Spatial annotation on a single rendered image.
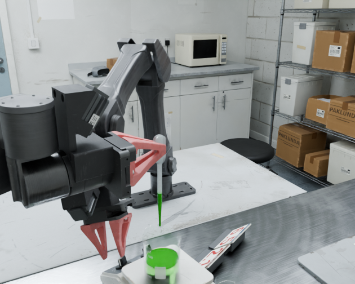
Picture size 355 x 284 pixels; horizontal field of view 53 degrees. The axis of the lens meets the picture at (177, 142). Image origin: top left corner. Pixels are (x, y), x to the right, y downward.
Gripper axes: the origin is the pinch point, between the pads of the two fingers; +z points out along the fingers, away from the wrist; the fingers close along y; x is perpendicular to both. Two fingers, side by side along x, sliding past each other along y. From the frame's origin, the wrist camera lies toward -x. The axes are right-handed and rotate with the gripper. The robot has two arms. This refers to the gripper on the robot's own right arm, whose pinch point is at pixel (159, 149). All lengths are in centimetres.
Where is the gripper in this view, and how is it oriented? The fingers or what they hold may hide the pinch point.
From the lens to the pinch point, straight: 52.8
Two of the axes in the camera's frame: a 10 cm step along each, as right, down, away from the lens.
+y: -6.1, -2.9, 7.4
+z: 8.0, -2.0, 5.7
